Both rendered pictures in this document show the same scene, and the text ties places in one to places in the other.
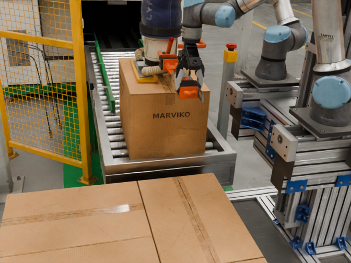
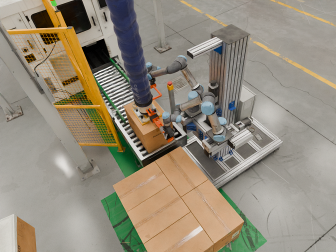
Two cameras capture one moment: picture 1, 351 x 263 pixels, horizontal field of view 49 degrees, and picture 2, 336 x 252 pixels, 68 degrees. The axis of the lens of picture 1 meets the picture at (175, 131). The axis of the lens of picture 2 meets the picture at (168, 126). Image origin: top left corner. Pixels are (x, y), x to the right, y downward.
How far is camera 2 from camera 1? 163 cm
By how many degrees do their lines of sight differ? 23
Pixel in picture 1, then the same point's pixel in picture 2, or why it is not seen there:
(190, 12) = (166, 120)
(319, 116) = not seen: hidden behind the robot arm
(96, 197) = (144, 174)
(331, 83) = (219, 137)
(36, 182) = (100, 159)
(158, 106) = (154, 133)
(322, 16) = (212, 121)
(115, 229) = (158, 186)
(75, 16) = (99, 97)
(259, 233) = (201, 157)
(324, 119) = not seen: hidden behind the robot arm
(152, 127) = (153, 140)
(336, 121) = not seen: hidden behind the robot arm
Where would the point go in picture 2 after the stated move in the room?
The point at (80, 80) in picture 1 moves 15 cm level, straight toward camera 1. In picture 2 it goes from (108, 118) to (112, 125)
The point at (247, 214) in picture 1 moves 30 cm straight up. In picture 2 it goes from (195, 149) to (194, 137)
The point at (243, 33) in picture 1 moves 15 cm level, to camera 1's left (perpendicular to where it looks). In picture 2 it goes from (159, 26) to (153, 27)
